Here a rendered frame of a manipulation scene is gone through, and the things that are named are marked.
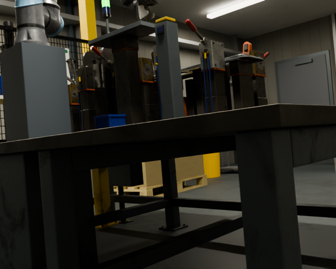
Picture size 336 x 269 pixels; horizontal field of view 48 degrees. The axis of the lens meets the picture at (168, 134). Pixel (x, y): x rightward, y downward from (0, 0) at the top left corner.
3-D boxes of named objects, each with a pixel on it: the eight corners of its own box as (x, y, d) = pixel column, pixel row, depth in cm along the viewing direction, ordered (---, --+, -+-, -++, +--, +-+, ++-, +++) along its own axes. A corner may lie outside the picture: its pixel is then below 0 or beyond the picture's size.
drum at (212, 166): (207, 175, 682) (204, 137, 684) (227, 175, 653) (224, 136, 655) (192, 178, 651) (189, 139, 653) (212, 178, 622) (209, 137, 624)
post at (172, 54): (187, 128, 158) (178, 23, 158) (175, 129, 152) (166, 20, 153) (173, 130, 163) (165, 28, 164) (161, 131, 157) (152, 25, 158)
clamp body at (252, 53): (274, 124, 193) (268, 53, 193) (261, 125, 182) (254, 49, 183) (258, 126, 198) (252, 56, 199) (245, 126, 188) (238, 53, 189)
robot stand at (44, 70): (28, 141, 151) (21, 41, 152) (6, 144, 165) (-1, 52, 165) (72, 139, 166) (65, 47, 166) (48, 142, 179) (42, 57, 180)
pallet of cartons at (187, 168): (164, 184, 600) (161, 153, 601) (215, 185, 532) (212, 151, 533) (89, 199, 497) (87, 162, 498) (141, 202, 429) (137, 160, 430)
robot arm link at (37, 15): (9, 25, 162) (7, -6, 162) (28, 34, 175) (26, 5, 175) (34, 21, 159) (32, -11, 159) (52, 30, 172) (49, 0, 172)
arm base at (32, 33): (24, 44, 155) (22, 19, 155) (7, 52, 165) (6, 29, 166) (57, 48, 166) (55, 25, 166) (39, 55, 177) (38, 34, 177)
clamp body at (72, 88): (84, 142, 234) (79, 84, 235) (70, 143, 227) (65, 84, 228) (77, 142, 239) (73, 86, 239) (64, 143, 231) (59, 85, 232)
